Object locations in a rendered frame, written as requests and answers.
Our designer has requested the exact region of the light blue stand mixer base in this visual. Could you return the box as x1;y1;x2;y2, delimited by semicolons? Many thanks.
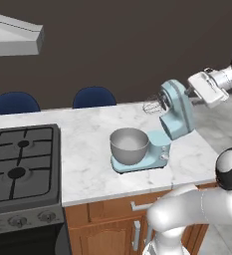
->
111;128;173;174

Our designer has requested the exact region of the light blue stand mixer head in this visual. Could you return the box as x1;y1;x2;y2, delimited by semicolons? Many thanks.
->
158;79;197;141

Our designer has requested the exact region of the dark blue chair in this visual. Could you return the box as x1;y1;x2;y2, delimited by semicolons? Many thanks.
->
72;86;117;110
0;92;42;117

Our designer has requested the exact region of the silver drawer handle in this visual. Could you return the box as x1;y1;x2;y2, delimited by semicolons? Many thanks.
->
130;200;156;212

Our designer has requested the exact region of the grey metal mixer bowl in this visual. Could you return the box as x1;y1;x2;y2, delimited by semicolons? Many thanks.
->
109;127;151;166

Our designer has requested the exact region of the grey range hood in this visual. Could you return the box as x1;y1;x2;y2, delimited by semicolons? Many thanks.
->
0;10;46;58

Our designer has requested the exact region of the wooden drawer front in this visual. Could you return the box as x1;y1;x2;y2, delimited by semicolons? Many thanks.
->
87;191;170;223

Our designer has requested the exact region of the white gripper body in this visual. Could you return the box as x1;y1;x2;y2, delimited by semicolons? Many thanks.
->
186;71;230;110

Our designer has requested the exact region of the grey stove knob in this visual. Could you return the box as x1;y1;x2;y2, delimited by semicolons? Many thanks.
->
8;215;28;229
37;210;58;224

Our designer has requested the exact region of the black gas hob stove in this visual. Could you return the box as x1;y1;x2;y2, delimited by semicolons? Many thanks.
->
0;124;72;255

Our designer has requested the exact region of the silver cupboard door handle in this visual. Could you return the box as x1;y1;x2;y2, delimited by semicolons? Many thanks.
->
131;220;142;252

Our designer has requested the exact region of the wire whisk attachment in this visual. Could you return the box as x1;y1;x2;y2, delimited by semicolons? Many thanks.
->
142;94;163;116

